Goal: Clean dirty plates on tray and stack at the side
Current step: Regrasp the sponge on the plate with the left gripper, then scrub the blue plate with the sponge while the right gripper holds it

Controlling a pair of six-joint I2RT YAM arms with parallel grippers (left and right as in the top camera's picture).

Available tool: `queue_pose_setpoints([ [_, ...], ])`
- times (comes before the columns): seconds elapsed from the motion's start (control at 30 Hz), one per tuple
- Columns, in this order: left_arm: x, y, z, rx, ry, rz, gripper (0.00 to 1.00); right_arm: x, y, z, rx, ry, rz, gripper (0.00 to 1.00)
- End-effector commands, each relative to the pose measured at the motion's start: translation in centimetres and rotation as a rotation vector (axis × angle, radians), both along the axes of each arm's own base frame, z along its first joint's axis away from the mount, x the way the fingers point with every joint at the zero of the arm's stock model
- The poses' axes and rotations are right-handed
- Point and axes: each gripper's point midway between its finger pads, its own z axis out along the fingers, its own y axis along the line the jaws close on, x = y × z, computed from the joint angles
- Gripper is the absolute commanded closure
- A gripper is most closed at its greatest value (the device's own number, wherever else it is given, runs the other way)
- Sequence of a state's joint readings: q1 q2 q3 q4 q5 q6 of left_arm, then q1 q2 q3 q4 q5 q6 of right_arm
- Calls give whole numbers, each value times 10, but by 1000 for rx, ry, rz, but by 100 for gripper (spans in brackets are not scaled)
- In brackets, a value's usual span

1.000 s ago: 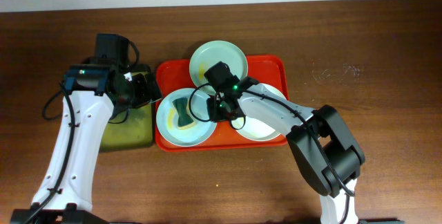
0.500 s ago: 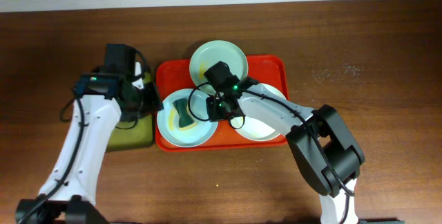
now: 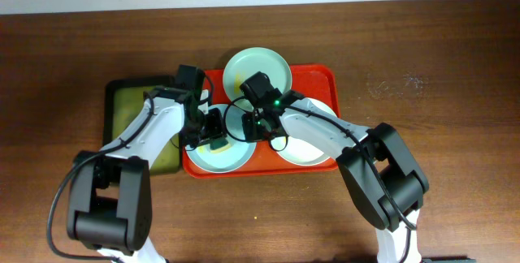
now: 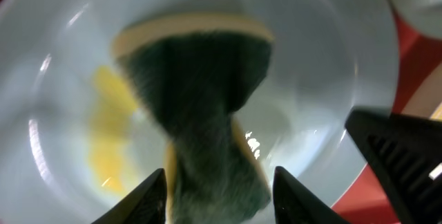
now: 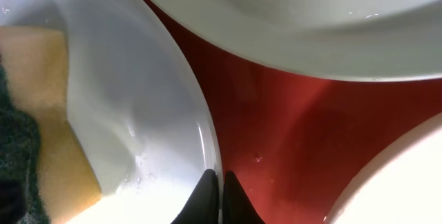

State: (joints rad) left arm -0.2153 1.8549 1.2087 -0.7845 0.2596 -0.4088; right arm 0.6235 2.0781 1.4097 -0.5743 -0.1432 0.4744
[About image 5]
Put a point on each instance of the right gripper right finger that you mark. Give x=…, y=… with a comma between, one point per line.
x=236, y=206

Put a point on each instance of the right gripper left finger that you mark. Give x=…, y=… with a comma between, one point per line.
x=202, y=206

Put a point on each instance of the light blue plate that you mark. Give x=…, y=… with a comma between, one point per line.
x=133, y=102

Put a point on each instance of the green and yellow sponge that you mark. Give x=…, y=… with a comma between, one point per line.
x=36, y=65

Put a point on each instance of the white plate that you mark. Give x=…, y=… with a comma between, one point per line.
x=400, y=185

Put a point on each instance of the pale green plate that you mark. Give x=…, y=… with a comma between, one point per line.
x=352, y=40

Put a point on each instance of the red plastic serving tray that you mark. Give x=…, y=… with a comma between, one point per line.
x=295, y=141

